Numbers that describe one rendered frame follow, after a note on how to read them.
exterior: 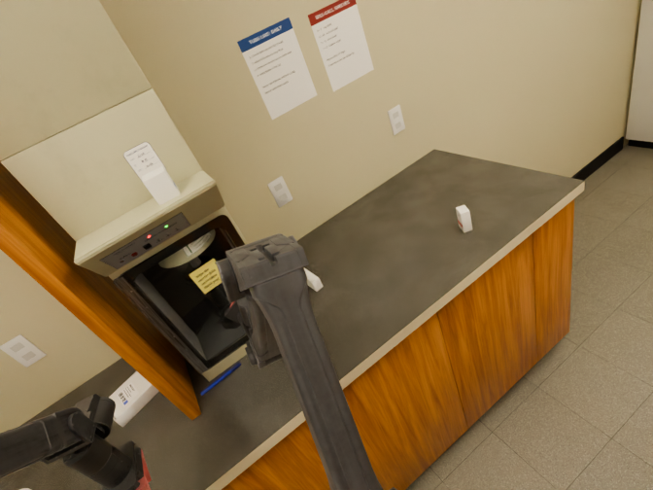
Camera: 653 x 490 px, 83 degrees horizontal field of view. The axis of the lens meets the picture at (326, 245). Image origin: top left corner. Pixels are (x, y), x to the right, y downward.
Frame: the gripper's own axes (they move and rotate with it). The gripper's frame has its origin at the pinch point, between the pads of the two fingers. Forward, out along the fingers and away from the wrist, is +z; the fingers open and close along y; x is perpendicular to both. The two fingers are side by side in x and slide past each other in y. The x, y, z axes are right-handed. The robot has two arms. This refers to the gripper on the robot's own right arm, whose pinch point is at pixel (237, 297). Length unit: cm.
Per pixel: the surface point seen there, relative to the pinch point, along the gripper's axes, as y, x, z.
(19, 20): 67, -24, 6
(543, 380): -143, -39, -26
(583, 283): -167, -97, -6
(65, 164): 48.8, -6.2, 5.6
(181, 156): 32.4, -21.9, 5.5
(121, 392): -1, 51, 22
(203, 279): 9.2, 1.1, 4.1
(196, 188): 28.3, -18.5, -4.9
